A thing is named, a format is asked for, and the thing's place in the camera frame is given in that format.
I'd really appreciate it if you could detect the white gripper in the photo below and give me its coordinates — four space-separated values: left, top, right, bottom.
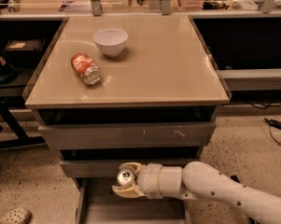
112 162 162 199

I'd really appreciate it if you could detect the green soda can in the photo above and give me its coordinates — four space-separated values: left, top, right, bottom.
117 169 135 187

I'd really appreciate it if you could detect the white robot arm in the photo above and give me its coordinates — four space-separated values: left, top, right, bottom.
112 161 281 224

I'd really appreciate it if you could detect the middle grey drawer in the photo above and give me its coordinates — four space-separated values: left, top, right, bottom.
60 158 198 178

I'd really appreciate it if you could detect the bottom grey open drawer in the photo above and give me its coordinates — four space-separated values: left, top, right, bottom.
75 178 192 224

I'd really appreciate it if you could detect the top grey drawer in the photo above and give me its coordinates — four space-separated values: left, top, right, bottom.
39 122 216 150

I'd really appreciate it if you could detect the grey drawer cabinet with counter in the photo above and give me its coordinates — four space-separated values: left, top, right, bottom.
21 13 232 224

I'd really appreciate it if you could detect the orange crushed soda can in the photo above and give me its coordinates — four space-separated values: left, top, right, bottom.
71 53 101 86

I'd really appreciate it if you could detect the beige perforated clog shoe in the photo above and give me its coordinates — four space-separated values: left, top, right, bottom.
0 208 32 224

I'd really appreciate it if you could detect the white bowl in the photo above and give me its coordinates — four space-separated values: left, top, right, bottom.
93 29 128 57

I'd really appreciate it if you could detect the black power adapter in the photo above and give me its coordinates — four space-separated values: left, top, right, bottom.
264 118 281 130

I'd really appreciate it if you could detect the black box with label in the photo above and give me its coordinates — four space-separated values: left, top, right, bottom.
5 39 44 56

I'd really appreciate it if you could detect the black table leg frame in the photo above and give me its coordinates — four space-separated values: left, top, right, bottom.
0 97 45 149

